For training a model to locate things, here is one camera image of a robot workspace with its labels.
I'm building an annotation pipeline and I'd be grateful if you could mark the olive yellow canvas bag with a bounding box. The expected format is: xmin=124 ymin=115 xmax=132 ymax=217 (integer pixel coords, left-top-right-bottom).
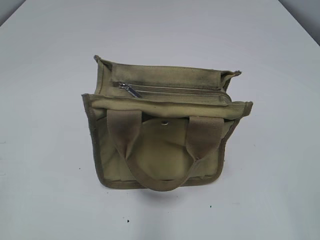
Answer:
xmin=82 ymin=55 xmax=253 ymax=192

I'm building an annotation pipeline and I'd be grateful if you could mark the silver metal zipper pull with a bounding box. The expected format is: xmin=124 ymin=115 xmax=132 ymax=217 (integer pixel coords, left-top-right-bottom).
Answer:
xmin=118 ymin=82 xmax=142 ymax=98

